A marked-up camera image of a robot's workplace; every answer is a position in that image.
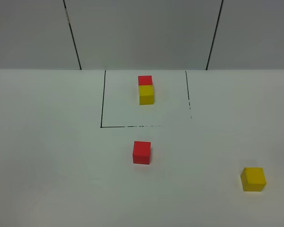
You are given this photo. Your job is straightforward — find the template yellow cube block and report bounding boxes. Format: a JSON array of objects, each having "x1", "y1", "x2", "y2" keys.
[{"x1": 139, "y1": 85, "x2": 154, "y2": 105}]

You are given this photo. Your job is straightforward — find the template red cube block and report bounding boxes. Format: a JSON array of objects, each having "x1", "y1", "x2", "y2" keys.
[{"x1": 138, "y1": 75, "x2": 153, "y2": 86}]

